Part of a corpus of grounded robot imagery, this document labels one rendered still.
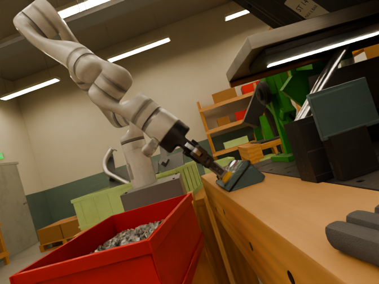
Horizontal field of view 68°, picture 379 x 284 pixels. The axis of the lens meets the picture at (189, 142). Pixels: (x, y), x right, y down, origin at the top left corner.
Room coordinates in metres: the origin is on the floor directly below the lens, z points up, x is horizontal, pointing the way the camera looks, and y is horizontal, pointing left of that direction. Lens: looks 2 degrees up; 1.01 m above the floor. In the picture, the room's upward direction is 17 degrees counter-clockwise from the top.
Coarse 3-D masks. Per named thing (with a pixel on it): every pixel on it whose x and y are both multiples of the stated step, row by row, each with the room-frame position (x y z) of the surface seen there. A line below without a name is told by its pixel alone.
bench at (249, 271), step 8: (216, 216) 1.17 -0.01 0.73; (224, 232) 1.17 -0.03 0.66; (224, 240) 1.17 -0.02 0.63; (232, 240) 1.17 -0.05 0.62; (224, 248) 1.23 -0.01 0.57; (232, 248) 1.17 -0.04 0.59; (232, 256) 1.17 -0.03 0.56; (240, 256) 1.17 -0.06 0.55; (232, 264) 1.17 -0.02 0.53; (240, 264) 1.17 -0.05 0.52; (248, 264) 1.17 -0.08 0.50; (232, 272) 1.20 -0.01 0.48; (240, 272) 1.17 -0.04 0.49; (248, 272) 1.17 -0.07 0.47; (240, 280) 1.17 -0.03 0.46; (248, 280) 1.17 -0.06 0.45; (256, 280) 1.17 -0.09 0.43
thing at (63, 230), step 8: (72, 216) 6.39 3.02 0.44; (56, 224) 5.75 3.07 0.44; (64, 224) 5.60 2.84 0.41; (72, 224) 5.57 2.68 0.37; (40, 232) 5.74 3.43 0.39; (48, 232) 5.70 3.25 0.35; (56, 232) 5.65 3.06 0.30; (64, 232) 5.61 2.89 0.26; (72, 232) 5.58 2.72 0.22; (40, 240) 5.75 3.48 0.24; (48, 240) 5.71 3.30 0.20; (56, 240) 5.67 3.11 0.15; (64, 240) 5.62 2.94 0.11; (40, 248) 5.74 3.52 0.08; (48, 248) 5.79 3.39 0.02
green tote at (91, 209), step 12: (180, 168) 1.43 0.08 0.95; (192, 168) 1.62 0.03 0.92; (192, 180) 1.57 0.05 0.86; (96, 192) 1.72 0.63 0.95; (108, 192) 1.45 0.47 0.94; (120, 192) 1.43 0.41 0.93; (84, 204) 1.49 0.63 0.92; (96, 204) 1.47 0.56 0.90; (108, 204) 1.46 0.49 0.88; (120, 204) 1.44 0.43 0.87; (84, 216) 1.50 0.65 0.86; (96, 216) 1.48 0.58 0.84; (108, 216) 1.46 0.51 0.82; (84, 228) 1.50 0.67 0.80
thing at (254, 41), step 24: (312, 24) 0.36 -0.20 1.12; (336, 24) 0.37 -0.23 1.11; (360, 24) 0.38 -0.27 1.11; (240, 48) 0.40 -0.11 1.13; (264, 48) 0.37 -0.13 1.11; (288, 48) 0.37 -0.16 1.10; (312, 48) 0.41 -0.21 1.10; (360, 48) 0.53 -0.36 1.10; (240, 72) 0.46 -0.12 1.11; (264, 72) 0.51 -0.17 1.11
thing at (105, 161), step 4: (112, 148) 1.72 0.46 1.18; (108, 152) 1.73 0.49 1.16; (112, 152) 1.74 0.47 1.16; (108, 156) 1.73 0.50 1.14; (104, 160) 1.73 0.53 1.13; (104, 164) 1.72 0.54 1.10; (104, 168) 1.71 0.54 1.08; (104, 172) 1.71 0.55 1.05; (108, 172) 1.70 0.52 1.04; (112, 176) 1.69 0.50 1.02; (116, 176) 1.68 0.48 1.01; (120, 180) 1.67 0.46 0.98; (124, 180) 1.66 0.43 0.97
